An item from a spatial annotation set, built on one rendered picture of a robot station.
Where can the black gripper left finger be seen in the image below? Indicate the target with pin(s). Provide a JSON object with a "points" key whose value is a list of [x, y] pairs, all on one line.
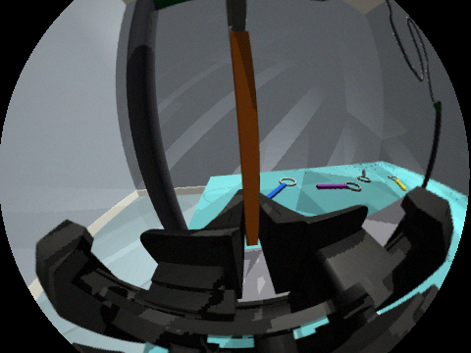
{"points": [[220, 244]]}

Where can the purple-handled white loop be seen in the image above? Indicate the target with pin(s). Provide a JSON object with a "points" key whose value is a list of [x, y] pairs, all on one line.
{"points": [[339, 186]]}

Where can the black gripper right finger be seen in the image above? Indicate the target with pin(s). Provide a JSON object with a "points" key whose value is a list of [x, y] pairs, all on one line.
{"points": [[285, 236]]}

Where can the orange handle with grey tip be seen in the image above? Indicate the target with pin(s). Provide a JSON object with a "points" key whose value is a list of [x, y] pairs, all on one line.
{"points": [[247, 115]]}

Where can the blue handle with beige loop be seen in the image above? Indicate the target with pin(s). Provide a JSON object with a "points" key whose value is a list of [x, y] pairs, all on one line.
{"points": [[280, 187]]}

